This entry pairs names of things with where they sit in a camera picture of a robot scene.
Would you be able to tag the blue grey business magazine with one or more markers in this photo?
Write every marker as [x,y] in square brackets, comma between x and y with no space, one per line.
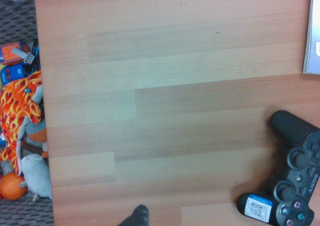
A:
[313,35]

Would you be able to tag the dark woven basket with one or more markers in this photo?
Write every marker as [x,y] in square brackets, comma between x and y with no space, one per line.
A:
[15,15]

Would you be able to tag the black Sony gamepad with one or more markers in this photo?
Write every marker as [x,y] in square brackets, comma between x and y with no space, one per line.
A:
[295,176]

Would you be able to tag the orange pumpkin toy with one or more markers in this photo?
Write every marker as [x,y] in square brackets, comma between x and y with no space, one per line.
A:
[11,187]

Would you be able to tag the blue police toy car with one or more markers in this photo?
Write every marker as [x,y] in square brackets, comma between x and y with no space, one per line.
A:
[12,73]

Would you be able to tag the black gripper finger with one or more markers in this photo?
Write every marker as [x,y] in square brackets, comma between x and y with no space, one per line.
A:
[138,214]

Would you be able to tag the light grey plush toy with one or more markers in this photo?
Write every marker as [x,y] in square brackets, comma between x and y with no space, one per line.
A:
[37,176]

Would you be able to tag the grey orange plush toy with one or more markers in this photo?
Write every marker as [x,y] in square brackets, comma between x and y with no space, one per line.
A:
[36,132]

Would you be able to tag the reddish wooden coffee table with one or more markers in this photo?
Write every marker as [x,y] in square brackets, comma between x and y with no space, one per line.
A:
[162,110]

